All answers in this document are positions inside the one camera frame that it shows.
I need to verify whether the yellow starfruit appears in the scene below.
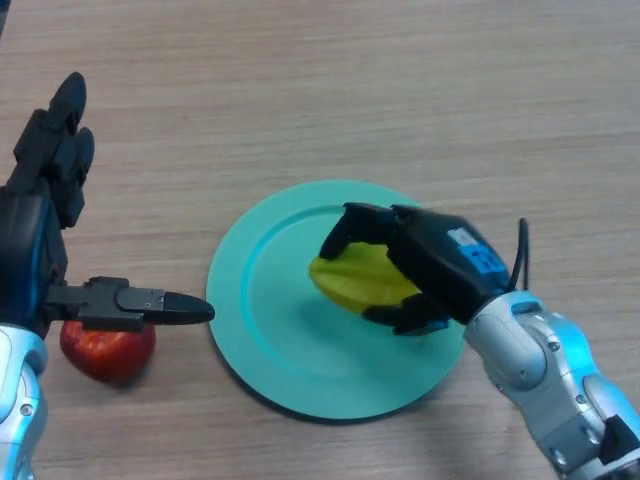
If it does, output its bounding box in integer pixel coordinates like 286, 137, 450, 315
308, 242, 422, 315

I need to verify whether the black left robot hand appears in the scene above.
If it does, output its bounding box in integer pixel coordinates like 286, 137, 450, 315
0, 71, 216, 341

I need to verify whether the green round plate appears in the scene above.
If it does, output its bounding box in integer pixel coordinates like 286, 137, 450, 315
205, 179, 467, 421

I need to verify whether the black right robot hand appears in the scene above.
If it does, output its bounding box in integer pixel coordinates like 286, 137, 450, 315
318, 202, 512, 337

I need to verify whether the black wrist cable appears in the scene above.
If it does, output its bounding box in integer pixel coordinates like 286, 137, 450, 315
504, 217, 531, 292

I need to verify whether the red apple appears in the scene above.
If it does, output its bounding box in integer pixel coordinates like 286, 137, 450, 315
58, 319, 157, 385

